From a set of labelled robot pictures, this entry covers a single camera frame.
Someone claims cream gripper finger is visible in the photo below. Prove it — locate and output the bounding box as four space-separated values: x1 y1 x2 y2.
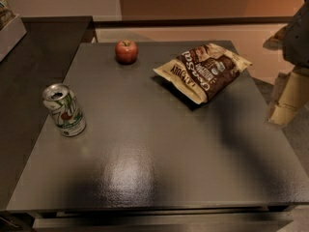
266 66 309 128

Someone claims brown chip bag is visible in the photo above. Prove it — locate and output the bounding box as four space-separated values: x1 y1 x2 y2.
154 43 252 104

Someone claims red apple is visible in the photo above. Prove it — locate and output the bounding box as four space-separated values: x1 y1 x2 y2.
115 40 138 64

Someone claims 7up soda can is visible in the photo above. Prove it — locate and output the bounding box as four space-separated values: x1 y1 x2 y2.
42 83 86 137

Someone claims dark side counter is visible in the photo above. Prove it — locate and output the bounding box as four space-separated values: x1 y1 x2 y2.
0 16 94 213

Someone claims white box on counter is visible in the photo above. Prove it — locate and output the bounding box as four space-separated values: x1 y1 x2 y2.
0 14 27 62

